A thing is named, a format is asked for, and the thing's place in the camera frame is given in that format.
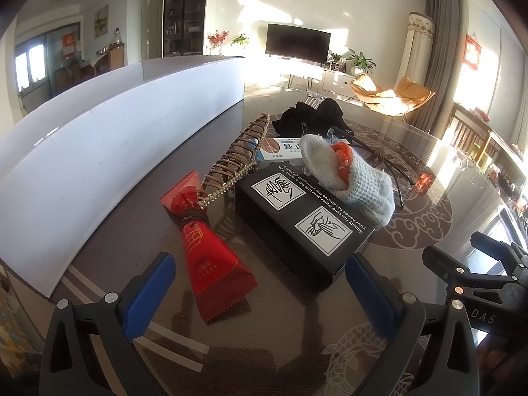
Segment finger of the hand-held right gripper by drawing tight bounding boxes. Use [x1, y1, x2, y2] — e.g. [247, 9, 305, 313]
[422, 245, 520, 298]
[470, 231, 528, 275]

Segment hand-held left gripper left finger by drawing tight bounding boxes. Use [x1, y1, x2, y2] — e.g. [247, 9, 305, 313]
[39, 251, 177, 396]

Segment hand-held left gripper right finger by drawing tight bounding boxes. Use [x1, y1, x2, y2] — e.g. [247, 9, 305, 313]
[346, 253, 481, 396]

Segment red snack packet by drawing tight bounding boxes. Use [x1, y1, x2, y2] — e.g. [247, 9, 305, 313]
[160, 170, 259, 323]

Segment black pictogram box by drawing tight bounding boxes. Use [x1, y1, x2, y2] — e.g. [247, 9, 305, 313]
[234, 164, 375, 293]

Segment brown rhinestone hair clip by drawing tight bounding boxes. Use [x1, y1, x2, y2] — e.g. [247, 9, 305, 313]
[197, 113, 273, 211]

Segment person's right hand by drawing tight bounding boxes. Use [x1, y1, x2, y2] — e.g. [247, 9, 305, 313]
[478, 335, 528, 396]

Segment wooden chair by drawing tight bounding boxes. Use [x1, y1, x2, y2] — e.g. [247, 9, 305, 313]
[443, 103, 496, 161]

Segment yellow patterned cloth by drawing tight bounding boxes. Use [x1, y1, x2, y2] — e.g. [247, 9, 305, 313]
[0, 284, 42, 364]

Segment white foam board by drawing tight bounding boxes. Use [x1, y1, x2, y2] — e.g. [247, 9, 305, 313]
[0, 55, 248, 300]

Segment blue white medicine box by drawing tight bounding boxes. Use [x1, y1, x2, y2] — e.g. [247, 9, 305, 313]
[252, 135, 331, 170]

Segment orange lounge chair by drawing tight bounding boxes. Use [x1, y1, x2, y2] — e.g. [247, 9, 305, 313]
[394, 76, 436, 113]
[350, 73, 409, 117]

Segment black cloth scrunchie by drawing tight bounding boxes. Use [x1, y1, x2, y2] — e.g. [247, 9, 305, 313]
[272, 98, 345, 136]

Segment grey curtain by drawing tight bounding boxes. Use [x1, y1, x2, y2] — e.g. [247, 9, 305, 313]
[425, 0, 471, 133]

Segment white television cabinet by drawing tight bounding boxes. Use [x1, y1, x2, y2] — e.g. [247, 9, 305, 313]
[280, 64, 359, 96]

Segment lace-covered standing air conditioner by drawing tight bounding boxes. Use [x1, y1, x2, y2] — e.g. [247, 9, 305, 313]
[398, 12, 436, 91]

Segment large potted green plant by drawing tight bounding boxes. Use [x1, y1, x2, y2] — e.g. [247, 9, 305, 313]
[346, 49, 377, 76]

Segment wooden sideboard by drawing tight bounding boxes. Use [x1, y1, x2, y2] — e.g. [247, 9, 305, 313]
[109, 43, 125, 71]

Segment black television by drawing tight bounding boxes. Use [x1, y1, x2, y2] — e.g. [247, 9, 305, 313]
[265, 23, 332, 67]

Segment white door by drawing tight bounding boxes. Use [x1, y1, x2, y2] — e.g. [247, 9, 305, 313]
[141, 0, 161, 60]

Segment dark glass display cabinet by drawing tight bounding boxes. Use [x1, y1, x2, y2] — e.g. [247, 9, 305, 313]
[162, 0, 209, 58]

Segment red wall hanging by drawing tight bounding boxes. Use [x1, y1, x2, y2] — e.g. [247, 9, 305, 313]
[465, 35, 482, 71]

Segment framed wall picture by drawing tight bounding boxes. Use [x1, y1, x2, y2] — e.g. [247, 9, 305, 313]
[94, 5, 110, 38]

